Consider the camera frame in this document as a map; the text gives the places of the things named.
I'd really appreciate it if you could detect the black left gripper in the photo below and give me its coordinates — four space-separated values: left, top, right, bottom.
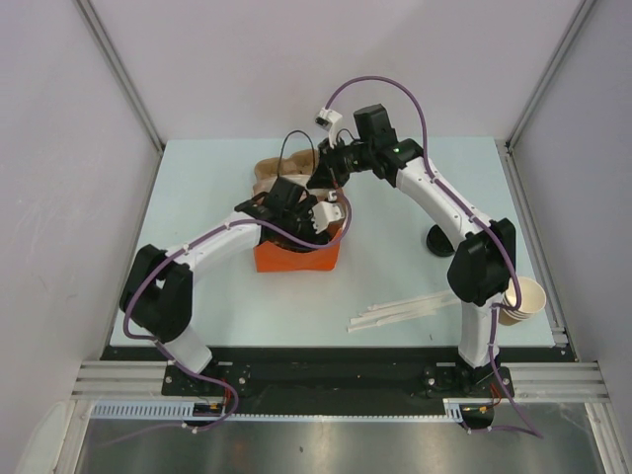
279 196 331 265

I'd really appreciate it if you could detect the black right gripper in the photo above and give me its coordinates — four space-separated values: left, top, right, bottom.
307 136 373 192

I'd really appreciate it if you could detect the orange paper bag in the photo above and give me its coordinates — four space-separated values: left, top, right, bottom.
252 129 340 273

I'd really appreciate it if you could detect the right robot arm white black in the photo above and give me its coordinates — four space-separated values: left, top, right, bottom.
308 105 517 396

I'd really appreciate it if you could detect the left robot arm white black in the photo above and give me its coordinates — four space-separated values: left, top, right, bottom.
118 178 328 395

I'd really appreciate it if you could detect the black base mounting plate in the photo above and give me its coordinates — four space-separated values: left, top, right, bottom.
101 345 577 411

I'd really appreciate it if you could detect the stack of paper cups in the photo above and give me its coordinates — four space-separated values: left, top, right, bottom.
499 276 547 326

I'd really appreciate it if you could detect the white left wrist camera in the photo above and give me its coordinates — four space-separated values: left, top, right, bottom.
310 191 346 234

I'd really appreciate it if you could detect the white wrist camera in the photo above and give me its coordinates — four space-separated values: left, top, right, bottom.
310 191 346 234
314 108 343 148

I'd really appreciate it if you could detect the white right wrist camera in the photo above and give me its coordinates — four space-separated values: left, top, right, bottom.
314 108 343 148

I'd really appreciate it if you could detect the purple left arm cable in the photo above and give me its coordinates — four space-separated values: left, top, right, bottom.
121 191 353 438

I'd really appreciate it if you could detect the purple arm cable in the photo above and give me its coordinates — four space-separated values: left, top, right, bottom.
121 191 353 438
325 76 543 439

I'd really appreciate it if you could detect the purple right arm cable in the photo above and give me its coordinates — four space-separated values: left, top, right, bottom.
325 76 543 439

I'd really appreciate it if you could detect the white slotted cable duct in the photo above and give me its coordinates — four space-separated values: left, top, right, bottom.
90 400 463 423

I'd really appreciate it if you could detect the aluminium frame rail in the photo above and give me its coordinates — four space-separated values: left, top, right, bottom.
508 362 609 403

